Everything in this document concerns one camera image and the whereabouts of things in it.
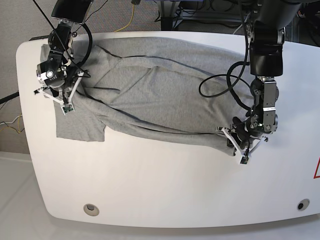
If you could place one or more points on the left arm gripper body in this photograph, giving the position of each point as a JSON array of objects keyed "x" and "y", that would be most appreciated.
[{"x": 244, "y": 141}]

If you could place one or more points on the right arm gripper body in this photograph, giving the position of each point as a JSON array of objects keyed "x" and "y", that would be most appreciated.
[{"x": 59, "y": 90}]

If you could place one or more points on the grey T-shirt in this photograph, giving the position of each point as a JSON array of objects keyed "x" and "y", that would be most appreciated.
[{"x": 155, "y": 88}]

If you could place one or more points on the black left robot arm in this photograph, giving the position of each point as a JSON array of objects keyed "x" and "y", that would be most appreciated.
[{"x": 265, "y": 36}]

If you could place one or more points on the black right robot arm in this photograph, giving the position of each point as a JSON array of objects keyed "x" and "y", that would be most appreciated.
[{"x": 60, "y": 75}]

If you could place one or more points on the black rod at left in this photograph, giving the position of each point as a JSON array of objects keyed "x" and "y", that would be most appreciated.
[{"x": 9, "y": 97}]

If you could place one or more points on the black bar behind table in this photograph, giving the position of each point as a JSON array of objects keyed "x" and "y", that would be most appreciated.
[{"x": 39, "y": 38}]

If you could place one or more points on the red triangle warning sticker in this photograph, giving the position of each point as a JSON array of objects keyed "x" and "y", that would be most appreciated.
[{"x": 317, "y": 171}]

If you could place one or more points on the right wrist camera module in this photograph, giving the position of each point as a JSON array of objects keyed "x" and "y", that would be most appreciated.
[{"x": 67, "y": 108}]

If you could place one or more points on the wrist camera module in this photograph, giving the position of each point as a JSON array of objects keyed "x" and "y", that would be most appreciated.
[
  {"x": 244, "y": 160},
  {"x": 67, "y": 108}
]

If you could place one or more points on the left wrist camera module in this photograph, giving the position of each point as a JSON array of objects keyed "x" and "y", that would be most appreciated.
[{"x": 244, "y": 160}]

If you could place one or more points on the right table cable grommet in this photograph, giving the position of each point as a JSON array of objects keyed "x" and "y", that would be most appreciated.
[{"x": 303, "y": 204}]

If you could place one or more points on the table cable grommet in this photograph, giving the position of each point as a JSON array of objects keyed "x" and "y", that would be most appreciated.
[
  {"x": 303, "y": 204},
  {"x": 91, "y": 210}
]

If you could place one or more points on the left table cable grommet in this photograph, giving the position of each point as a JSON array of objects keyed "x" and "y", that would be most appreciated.
[{"x": 91, "y": 210}]

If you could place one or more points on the aluminium frame rail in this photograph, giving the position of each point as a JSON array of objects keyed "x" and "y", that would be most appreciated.
[{"x": 229, "y": 20}]

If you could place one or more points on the black table leg post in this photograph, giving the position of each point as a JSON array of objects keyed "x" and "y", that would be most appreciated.
[{"x": 165, "y": 8}]

